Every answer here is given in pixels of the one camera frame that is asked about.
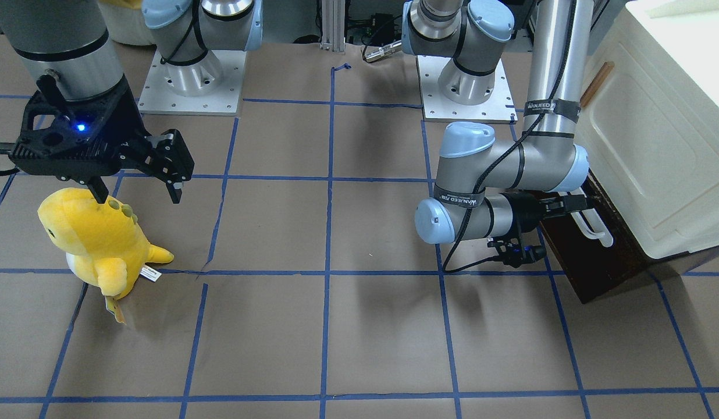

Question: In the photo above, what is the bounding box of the dark wooden drawer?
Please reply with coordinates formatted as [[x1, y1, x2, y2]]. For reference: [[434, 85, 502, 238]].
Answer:
[[540, 173, 656, 303]]

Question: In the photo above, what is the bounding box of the cream plastic storage box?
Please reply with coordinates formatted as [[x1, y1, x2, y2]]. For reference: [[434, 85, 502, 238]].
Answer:
[[576, 1, 719, 259]]

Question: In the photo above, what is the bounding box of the aluminium frame post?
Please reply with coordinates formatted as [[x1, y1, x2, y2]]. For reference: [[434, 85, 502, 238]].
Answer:
[[320, 0, 346, 55]]

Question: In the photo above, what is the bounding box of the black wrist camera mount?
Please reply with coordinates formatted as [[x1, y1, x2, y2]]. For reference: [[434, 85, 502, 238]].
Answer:
[[487, 236, 547, 268]]

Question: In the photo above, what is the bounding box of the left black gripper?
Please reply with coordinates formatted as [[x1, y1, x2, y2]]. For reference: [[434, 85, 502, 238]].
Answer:
[[508, 193, 590, 238]]

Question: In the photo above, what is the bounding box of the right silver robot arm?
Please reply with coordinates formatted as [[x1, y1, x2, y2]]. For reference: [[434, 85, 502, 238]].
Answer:
[[0, 1, 263, 203]]

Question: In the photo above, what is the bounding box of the yellow plush dinosaur toy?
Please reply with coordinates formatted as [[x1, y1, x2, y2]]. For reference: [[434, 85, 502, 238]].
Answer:
[[37, 187, 174, 324]]

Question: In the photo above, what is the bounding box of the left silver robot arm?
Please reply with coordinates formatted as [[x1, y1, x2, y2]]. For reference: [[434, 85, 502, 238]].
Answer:
[[402, 1, 593, 244]]

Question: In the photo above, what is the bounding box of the dark wooden drawer cabinet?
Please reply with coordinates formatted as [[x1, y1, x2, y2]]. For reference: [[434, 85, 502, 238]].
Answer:
[[540, 174, 719, 303]]

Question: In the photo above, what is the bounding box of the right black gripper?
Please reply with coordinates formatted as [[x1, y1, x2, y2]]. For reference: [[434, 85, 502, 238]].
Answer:
[[9, 75, 195, 204]]

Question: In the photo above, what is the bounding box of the white drawer handle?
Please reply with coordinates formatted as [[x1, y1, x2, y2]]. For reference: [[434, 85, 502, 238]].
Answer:
[[571, 208, 614, 248]]

